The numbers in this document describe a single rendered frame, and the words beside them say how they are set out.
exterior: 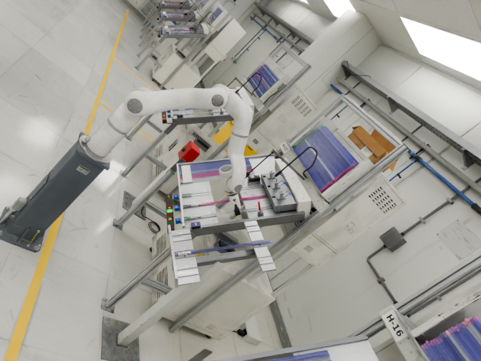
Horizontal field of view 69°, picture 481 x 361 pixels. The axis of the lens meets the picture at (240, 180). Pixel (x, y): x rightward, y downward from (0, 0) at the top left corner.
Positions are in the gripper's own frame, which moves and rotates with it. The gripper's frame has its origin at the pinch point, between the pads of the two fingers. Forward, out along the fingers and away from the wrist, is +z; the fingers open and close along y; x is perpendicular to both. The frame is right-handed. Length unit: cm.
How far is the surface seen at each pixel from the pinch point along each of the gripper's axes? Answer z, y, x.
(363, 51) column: 43, 306, -236
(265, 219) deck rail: 3.1, -10.0, -14.7
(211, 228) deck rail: -1.7, -10.0, 16.5
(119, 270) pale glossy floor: 40, 19, 87
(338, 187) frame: -7, -11, -59
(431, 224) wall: 104, 34, -163
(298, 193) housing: -0.5, 0.0, -38.4
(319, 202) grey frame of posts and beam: 1.7, -9.6, -47.5
